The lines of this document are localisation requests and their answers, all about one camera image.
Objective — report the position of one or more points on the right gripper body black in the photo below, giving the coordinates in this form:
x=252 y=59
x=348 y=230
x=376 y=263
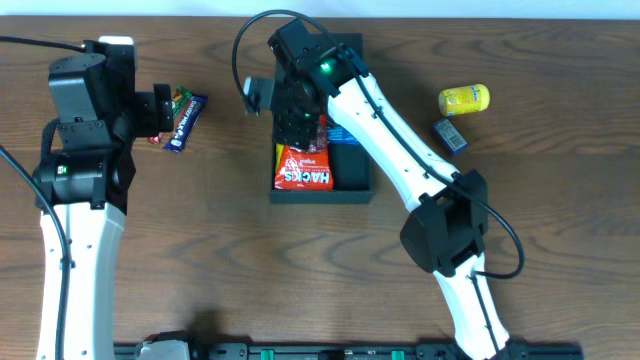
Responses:
x=295 y=132

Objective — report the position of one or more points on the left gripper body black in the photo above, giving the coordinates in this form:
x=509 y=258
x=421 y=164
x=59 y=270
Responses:
x=163 y=107

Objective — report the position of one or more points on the purple Dairy Milk bar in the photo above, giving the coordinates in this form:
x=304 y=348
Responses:
x=187 y=122

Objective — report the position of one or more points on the blue Oreo cookie pack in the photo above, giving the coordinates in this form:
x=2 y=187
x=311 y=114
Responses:
x=339 y=135

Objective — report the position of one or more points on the red Hacks candy bag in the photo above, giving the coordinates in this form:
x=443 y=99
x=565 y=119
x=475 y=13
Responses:
x=306 y=170

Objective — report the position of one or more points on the dark green box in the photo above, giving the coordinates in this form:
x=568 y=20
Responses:
x=351 y=169

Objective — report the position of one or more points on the small blue box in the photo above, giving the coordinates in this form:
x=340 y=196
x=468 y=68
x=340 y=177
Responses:
x=449 y=137

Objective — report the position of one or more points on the yellow Hacks candy bag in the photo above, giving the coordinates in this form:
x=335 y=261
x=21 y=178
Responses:
x=278 y=153

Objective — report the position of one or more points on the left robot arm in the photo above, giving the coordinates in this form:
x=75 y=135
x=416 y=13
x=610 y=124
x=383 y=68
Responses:
x=85 y=171

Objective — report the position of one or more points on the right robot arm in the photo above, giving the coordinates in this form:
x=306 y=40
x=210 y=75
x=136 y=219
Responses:
x=447 y=211

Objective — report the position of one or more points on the yellow cylindrical candy container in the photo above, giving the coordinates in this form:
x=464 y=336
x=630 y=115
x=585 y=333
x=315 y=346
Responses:
x=464 y=100

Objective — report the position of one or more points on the red KitKat bar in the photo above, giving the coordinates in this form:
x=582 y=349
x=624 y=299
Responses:
x=180 y=99

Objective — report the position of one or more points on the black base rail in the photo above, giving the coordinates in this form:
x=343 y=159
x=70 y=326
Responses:
x=183 y=345

